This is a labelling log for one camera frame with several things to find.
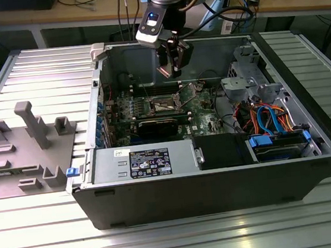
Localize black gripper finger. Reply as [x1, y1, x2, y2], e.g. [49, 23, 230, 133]
[156, 44, 172, 70]
[164, 29, 198, 80]

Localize silver CPU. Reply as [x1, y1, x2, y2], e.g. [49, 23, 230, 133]
[156, 64, 176, 79]

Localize wire locking lever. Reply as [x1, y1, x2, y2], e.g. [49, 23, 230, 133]
[141, 82, 153, 101]

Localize metal socket cover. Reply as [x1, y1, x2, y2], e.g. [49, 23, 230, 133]
[172, 81, 204, 108]

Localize black RAM slot white clips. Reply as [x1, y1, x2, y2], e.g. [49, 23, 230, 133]
[131, 86, 182, 98]
[130, 79, 183, 92]

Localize CPU socket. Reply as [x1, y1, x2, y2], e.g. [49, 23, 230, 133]
[146, 93, 183, 117]

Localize white paper tag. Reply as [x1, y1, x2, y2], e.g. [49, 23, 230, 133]
[217, 12, 238, 36]

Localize grey metal drive cage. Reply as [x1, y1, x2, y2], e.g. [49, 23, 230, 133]
[216, 40, 295, 112]

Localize green motherboard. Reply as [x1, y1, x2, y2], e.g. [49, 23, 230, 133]
[101, 74, 237, 151]

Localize beige case release latch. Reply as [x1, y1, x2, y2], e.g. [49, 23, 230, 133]
[88, 42, 109, 62]

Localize black graphics card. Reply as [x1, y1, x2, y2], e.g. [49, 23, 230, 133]
[134, 115, 182, 140]

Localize blue expansion card retainer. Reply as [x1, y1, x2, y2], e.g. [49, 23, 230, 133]
[90, 93, 112, 149]

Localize wooden desk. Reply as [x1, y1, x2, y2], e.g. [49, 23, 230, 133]
[0, 0, 331, 49]

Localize blue disk carrier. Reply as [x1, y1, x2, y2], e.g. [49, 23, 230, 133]
[246, 128, 313, 165]

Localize grey power supply unit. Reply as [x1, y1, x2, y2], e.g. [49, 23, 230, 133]
[85, 137, 199, 187]

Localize grey hard disk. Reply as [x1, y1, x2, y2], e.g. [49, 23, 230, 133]
[253, 136, 307, 164]

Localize black PC case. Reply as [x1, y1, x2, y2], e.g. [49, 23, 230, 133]
[54, 16, 331, 234]

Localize blue plastic case latch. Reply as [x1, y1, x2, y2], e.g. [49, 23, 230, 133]
[65, 167, 80, 179]

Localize grey parts rack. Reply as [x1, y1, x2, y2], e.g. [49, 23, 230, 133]
[0, 95, 86, 200]

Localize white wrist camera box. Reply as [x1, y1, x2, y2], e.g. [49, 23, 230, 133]
[132, 6, 173, 52]

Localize black cable white tag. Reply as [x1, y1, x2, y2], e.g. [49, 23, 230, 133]
[116, 70, 135, 91]

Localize thick black cable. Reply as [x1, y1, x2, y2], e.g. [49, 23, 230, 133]
[210, 81, 244, 136]

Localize red orange power wires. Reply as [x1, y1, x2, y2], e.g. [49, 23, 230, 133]
[231, 101, 260, 135]

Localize blue data wire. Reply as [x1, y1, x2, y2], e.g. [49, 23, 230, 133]
[254, 104, 274, 137]
[266, 103, 286, 137]

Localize orange wire bundle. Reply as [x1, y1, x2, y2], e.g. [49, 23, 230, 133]
[270, 102, 300, 133]

